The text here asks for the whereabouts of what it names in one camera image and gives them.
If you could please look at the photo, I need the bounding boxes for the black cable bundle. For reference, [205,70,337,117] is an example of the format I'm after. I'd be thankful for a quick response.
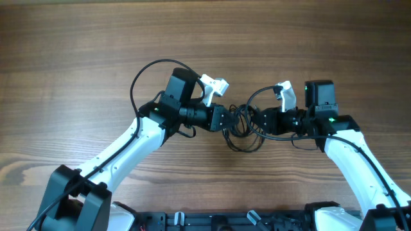
[222,103,267,153]

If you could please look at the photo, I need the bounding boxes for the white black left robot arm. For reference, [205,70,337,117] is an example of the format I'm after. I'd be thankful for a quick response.
[28,68,238,230]

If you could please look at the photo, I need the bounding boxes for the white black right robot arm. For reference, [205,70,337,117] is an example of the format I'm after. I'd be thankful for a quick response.
[245,80,410,230]

